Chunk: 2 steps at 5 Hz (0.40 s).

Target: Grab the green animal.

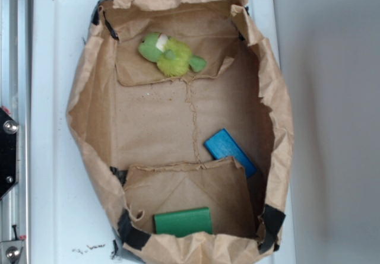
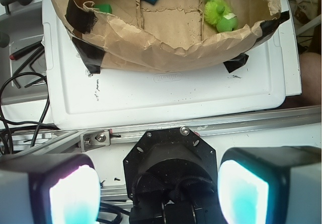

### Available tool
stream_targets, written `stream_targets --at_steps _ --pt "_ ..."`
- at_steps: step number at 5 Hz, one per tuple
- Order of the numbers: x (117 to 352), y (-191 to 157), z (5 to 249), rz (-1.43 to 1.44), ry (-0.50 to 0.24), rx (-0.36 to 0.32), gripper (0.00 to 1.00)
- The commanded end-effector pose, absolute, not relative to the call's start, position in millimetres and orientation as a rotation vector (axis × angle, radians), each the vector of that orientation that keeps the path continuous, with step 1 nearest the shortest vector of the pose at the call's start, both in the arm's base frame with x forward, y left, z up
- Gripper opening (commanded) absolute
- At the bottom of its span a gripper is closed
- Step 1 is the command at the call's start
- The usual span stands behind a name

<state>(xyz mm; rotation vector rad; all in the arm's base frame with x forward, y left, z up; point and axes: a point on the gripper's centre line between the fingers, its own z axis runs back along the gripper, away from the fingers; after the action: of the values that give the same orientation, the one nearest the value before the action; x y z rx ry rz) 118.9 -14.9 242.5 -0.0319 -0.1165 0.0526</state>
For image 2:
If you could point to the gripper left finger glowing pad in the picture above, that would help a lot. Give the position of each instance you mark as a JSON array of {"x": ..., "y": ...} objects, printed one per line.
[{"x": 49, "y": 188}]

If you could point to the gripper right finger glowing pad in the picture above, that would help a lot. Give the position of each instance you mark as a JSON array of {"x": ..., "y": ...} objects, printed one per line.
[{"x": 270, "y": 184}]

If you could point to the green plush animal toy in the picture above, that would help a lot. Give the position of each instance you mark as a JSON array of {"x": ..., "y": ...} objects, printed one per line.
[{"x": 219, "y": 14}]

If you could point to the white plastic bin lid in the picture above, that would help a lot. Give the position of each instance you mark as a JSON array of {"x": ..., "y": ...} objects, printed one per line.
[{"x": 80, "y": 100}]

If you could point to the black tape piece lower right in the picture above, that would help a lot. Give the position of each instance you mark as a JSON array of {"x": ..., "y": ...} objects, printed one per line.
[{"x": 236, "y": 63}]

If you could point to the black hex key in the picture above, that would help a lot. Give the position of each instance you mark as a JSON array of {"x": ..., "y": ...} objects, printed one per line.
[{"x": 29, "y": 61}]

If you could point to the black tape strip right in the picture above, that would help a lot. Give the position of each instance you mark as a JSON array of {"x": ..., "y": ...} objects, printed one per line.
[{"x": 269, "y": 27}]

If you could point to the black tape strip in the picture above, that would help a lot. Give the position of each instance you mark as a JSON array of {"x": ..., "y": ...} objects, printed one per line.
[
  {"x": 269, "y": 27},
  {"x": 82, "y": 23}
]

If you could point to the black tape strip left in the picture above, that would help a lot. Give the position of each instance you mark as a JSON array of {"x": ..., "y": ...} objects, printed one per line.
[{"x": 82, "y": 23}]

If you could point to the brown paper bag liner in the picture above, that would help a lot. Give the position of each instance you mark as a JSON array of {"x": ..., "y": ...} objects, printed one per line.
[{"x": 171, "y": 35}]

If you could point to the green block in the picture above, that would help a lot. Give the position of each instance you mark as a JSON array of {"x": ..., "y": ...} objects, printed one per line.
[{"x": 104, "y": 8}]

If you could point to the metal corner bracket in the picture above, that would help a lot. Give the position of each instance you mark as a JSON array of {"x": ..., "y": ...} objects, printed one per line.
[{"x": 93, "y": 139}]

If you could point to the aluminium extrusion rail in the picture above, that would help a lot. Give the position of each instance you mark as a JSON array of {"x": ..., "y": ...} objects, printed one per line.
[{"x": 293, "y": 126}]

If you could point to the red handled screwdriver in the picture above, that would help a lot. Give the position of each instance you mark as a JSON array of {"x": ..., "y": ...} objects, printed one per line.
[{"x": 23, "y": 51}]

